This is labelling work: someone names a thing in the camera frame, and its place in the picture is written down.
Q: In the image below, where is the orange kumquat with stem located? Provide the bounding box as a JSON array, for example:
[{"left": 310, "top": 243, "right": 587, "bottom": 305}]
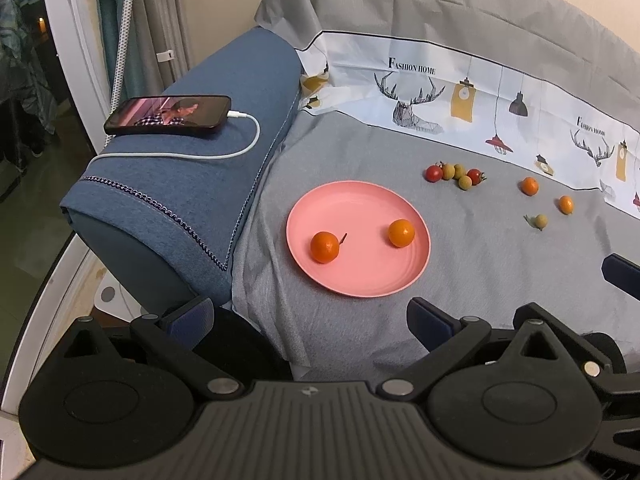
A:
[{"left": 310, "top": 231, "right": 347, "bottom": 264}]

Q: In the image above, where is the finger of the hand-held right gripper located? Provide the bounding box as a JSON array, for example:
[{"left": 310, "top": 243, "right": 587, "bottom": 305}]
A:
[{"left": 601, "top": 254, "right": 640, "bottom": 304}]

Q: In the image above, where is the white plastic piece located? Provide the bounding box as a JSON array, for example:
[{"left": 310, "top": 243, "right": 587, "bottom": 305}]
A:
[{"left": 94, "top": 280, "right": 146, "bottom": 322}]

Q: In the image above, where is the black smartphone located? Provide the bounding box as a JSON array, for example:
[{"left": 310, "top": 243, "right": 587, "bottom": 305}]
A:
[{"left": 103, "top": 94, "right": 232, "bottom": 136}]

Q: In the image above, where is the patterned hanging garment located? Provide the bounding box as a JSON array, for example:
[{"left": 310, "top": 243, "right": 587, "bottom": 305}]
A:
[{"left": 0, "top": 0, "right": 57, "bottom": 137}]

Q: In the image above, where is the white door frame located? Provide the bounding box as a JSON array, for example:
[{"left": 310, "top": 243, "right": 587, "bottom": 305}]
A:
[{"left": 37, "top": 0, "right": 123, "bottom": 157}]

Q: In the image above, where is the white charging cable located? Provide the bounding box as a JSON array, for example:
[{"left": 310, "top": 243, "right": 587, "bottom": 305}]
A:
[{"left": 90, "top": 110, "right": 261, "bottom": 164}]

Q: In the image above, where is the pink plate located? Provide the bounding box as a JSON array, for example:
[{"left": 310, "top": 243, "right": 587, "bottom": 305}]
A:
[{"left": 286, "top": 180, "right": 432, "bottom": 299}]

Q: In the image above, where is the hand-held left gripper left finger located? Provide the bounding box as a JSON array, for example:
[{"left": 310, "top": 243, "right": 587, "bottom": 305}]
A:
[{"left": 55, "top": 296, "right": 246, "bottom": 397}]

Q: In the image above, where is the grey curtain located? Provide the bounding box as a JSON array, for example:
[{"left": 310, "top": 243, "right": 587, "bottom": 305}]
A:
[{"left": 95, "top": 0, "right": 194, "bottom": 107}]

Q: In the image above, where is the blue fabric sofa armrest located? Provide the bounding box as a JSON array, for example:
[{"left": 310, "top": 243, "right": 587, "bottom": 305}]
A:
[{"left": 60, "top": 26, "right": 305, "bottom": 307}]

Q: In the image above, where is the grey printed bedsheet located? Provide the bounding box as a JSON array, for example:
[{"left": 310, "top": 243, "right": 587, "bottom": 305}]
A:
[{"left": 227, "top": 0, "right": 640, "bottom": 383}]

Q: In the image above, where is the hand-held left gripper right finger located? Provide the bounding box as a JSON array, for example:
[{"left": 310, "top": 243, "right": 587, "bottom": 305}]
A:
[{"left": 377, "top": 297, "right": 626, "bottom": 402}]

